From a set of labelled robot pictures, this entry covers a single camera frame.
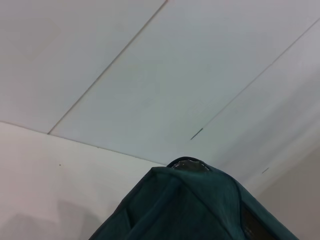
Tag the teal insulated lunch bag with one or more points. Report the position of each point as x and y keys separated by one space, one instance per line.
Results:
x=190 y=207

